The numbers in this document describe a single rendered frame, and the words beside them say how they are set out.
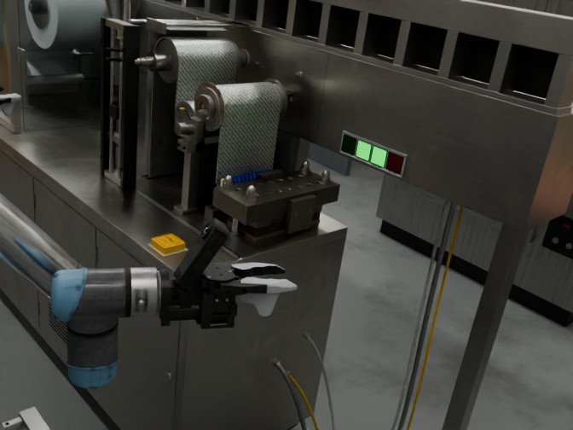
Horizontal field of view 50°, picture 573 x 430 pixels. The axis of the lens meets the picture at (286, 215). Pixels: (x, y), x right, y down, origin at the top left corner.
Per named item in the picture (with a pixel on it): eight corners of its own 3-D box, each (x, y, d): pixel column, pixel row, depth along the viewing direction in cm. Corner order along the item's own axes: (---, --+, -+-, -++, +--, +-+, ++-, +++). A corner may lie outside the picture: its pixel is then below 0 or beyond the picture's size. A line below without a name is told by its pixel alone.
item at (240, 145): (215, 183, 192) (220, 126, 185) (271, 172, 208) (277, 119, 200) (216, 183, 192) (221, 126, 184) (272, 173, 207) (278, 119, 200)
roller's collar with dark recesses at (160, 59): (145, 69, 199) (146, 49, 196) (161, 68, 203) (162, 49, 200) (156, 73, 195) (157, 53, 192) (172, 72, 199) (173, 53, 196)
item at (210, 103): (199, 90, 184) (213, 104, 181) (205, 89, 186) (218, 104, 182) (193, 109, 189) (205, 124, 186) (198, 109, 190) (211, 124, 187)
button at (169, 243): (150, 245, 175) (150, 237, 174) (171, 240, 180) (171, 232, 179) (164, 255, 170) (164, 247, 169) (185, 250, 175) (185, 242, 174)
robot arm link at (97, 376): (117, 348, 105) (118, 293, 101) (118, 392, 96) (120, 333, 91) (67, 351, 103) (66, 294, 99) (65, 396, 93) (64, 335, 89)
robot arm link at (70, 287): (54, 306, 95) (53, 258, 92) (127, 304, 99) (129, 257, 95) (51, 337, 88) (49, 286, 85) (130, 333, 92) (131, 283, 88)
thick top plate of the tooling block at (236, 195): (211, 205, 189) (213, 187, 187) (303, 184, 215) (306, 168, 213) (245, 225, 179) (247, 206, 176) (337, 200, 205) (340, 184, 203)
